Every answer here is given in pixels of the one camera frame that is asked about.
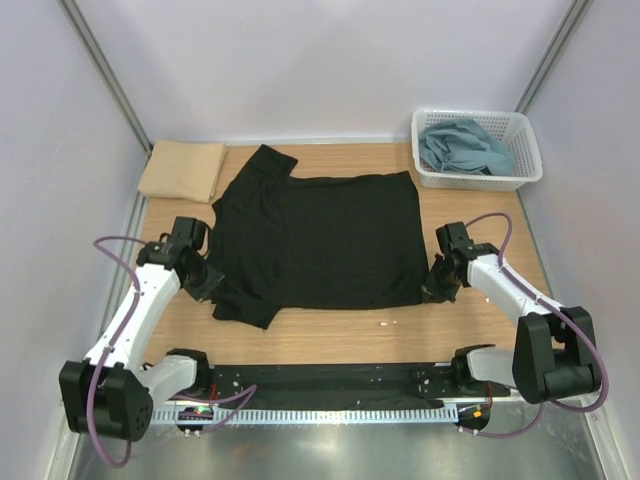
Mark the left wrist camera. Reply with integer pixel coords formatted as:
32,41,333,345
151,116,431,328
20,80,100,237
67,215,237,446
169,216,209,251

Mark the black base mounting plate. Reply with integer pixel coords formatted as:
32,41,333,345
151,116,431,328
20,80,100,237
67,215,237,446
181,363,510,411

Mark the white slotted cable duct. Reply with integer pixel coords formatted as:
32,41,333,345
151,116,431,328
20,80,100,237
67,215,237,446
151,404,459,427

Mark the blue t shirt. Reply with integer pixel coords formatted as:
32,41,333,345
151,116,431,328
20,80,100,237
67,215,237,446
418,118,515,177

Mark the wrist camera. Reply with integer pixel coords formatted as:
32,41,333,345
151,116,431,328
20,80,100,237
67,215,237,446
169,216,209,251
435,222,475,256

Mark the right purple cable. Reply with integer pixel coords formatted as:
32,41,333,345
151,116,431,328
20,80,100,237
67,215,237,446
462,212,611,439

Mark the aluminium frame rail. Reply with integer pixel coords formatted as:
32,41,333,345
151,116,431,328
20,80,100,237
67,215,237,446
59,359,609,407

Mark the white plastic basket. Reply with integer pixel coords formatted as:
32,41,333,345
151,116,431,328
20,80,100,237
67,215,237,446
411,108,543,192

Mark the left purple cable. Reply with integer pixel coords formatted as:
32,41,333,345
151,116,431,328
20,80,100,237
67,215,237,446
87,235,259,469

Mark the black t shirt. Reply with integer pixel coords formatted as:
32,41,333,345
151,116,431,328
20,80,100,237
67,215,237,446
208,145,428,329

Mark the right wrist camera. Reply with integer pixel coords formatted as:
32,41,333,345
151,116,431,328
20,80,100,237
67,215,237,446
435,222,475,256

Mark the purple cable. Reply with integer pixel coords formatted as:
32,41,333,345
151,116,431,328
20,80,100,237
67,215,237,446
87,235,259,469
462,212,611,439

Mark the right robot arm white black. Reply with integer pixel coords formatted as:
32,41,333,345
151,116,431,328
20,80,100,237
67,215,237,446
423,244,606,404

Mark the folded beige t shirt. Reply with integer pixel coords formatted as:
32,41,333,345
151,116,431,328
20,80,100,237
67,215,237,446
138,140,226,203

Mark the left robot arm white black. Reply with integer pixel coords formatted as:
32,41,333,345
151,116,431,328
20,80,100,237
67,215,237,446
59,241,221,442

